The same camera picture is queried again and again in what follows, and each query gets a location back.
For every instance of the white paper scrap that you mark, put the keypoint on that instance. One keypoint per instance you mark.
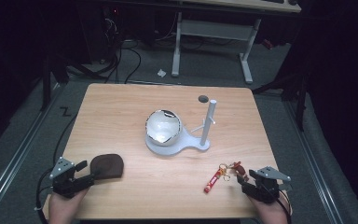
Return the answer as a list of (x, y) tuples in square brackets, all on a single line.
[(161, 73)]

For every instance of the white desk with metal legs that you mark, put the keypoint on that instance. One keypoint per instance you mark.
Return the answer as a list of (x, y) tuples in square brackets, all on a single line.
[(217, 31)]

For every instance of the small red object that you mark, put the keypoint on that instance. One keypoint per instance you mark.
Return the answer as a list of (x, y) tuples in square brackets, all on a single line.
[(268, 44)]

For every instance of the metal floor rail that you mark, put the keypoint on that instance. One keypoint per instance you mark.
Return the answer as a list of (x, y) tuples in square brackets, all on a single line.
[(313, 161), (18, 152)]

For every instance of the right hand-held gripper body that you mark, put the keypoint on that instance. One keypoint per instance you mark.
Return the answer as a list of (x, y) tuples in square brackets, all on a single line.
[(265, 186)]

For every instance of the shiny silver bowl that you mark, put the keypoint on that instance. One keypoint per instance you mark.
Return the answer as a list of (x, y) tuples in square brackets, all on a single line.
[(163, 127)]

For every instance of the black round table grommet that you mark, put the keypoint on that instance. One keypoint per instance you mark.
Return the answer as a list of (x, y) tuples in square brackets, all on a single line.
[(203, 99)]

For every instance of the dark computer tower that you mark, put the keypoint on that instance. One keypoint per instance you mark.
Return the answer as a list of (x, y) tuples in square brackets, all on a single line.
[(98, 31)]

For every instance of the black metal stand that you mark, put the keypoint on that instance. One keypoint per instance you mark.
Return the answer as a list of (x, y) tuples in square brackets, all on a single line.
[(46, 81), (301, 102)]

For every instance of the person's right hand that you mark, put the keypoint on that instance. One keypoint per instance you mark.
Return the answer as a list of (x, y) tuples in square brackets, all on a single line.
[(272, 212)]

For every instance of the person's left hand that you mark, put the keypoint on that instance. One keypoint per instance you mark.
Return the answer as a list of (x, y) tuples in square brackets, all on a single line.
[(64, 207)]

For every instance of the brown pouch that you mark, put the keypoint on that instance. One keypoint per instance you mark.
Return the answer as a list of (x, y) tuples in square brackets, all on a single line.
[(108, 166)]

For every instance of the white stand with post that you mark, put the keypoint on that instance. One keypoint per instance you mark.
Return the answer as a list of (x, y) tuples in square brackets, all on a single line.
[(206, 124)]

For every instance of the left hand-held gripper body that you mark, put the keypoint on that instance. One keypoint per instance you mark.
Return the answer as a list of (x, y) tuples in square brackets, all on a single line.
[(62, 180)]

